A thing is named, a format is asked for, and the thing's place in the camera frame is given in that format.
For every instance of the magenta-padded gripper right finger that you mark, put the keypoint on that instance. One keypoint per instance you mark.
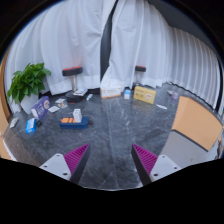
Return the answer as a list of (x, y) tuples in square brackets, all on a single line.
[(163, 165)]

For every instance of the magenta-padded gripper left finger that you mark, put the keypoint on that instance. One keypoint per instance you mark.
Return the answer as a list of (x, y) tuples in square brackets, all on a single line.
[(55, 165)]

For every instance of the blue power strip orange sockets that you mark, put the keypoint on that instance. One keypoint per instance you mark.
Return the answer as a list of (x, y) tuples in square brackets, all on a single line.
[(71, 125)]

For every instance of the small black round object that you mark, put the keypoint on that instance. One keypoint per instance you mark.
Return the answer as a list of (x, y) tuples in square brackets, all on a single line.
[(39, 123)]

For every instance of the small blue box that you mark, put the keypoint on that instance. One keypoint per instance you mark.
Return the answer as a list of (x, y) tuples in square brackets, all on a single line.
[(30, 126)]

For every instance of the white flat packet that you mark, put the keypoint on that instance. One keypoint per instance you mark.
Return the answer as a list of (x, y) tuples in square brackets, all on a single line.
[(53, 109), (60, 100)]

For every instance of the white blue sachet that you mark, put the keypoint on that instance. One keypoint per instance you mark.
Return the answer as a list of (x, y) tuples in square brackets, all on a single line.
[(161, 106)]

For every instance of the purple cardboard box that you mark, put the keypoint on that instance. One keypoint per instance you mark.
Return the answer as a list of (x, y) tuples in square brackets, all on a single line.
[(40, 107)]

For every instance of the printed picture packet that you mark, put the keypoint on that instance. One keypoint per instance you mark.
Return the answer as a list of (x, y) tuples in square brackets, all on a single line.
[(62, 105)]

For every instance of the small purple bottle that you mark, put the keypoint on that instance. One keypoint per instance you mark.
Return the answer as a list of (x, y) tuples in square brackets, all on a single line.
[(174, 95)]

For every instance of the yellow cardboard box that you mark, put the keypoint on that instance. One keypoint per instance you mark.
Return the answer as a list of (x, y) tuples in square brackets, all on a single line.
[(145, 95)]

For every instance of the white tube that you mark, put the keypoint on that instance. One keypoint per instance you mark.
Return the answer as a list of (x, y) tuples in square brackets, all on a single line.
[(89, 97)]

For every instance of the small blue white carton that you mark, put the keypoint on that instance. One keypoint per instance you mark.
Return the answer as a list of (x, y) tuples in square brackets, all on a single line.
[(127, 94)]

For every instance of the green potted plant white pot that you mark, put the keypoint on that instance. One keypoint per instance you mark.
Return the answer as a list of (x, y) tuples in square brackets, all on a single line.
[(28, 80)]

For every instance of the white orange-striped carton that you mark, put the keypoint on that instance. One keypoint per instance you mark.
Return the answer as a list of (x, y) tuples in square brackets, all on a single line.
[(111, 92)]

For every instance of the large black red-topped stool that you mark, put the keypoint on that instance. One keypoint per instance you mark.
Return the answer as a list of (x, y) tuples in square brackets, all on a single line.
[(72, 70)]

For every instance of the small black red-topped stool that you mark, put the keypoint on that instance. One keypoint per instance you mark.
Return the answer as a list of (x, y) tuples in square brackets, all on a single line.
[(140, 68)]

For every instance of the wide white curtain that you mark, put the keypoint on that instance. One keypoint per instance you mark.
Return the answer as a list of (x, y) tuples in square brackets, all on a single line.
[(66, 40)]

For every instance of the narrow white curtain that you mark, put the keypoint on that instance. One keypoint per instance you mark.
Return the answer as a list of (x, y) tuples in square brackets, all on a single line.
[(140, 40)]

